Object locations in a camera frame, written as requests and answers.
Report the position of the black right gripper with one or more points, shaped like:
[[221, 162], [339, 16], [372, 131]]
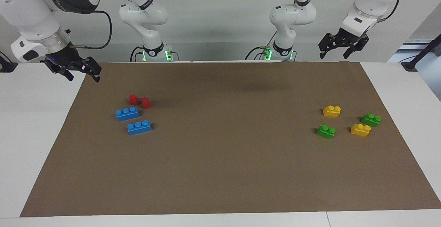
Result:
[[63, 59]]

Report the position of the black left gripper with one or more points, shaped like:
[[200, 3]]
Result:
[[349, 37]]

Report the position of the blue three-stud toy brick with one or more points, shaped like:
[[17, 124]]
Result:
[[127, 114], [139, 128]]

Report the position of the green two-stud toy brick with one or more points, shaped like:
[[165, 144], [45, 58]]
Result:
[[371, 120], [326, 132]]

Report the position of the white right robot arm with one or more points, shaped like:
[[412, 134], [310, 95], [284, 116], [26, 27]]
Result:
[[27, 13]]

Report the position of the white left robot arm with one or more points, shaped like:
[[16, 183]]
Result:
[[293, 13]]

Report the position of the red single-stud toy brick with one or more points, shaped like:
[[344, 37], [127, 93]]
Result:
[[146, 103], [133, 100]]

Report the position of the yellow two-stud toy brick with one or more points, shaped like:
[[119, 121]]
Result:
[[331, 111], [360, 130]]

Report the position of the black stand pole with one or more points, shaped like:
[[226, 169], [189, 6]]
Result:
[[425, 49]]

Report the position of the brown table mat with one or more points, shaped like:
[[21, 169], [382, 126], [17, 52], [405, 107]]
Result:
[[220, 144]]

